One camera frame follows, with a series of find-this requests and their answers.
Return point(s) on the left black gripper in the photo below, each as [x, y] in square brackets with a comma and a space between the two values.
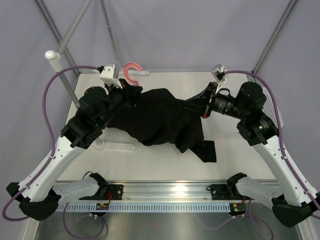
[130, 93]

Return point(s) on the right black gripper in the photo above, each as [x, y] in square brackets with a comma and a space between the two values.
[201, 102]

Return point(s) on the black shirt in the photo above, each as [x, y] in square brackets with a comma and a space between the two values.
[159, 118]

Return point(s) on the silver white garment rack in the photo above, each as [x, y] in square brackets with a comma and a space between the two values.
[127, 71]

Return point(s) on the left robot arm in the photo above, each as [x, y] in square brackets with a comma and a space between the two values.
[37, 195]

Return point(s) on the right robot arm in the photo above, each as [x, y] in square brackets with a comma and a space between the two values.
[296, 200]

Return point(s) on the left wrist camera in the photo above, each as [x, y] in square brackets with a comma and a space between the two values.
[110, 72]

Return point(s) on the aluminium mounting rail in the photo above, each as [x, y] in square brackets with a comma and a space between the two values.
[164, 191]

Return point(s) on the aluminium frame post right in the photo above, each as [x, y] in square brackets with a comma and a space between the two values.
[289, 9]

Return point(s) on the white slotted cable duct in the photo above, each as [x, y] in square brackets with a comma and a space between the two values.
[140, 207]

